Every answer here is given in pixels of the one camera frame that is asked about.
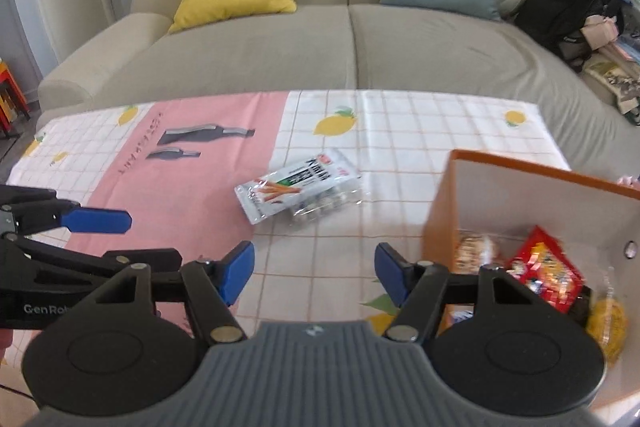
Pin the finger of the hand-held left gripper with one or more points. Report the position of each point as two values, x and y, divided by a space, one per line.
75 262
100 221

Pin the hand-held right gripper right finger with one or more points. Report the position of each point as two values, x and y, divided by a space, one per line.
392 272

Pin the clear white candy packet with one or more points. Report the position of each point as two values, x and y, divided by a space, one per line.
330 203

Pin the printed tote bag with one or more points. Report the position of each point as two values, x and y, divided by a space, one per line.
612 87

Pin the clear biscuit packet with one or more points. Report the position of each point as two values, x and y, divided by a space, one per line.
472 252

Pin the red snack bag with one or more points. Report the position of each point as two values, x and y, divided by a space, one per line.
545 272

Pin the orange stool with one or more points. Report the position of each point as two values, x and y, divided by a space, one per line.
10 92

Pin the pink and white printed tablecloth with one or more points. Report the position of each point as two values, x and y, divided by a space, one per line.
175 197

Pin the yellow snack packet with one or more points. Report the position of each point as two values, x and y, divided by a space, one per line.
607 322

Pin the pink bag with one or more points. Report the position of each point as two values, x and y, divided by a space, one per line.
602 32

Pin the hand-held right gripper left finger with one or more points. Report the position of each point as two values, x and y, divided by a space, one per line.
235 269

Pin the beige sofa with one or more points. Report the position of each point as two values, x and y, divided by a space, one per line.
275 52

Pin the white snack packet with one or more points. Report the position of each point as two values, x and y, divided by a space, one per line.
295 182

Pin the black backpack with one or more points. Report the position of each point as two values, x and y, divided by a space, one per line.
565 7

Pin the orange cardboard box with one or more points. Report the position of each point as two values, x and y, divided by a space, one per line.
500 197

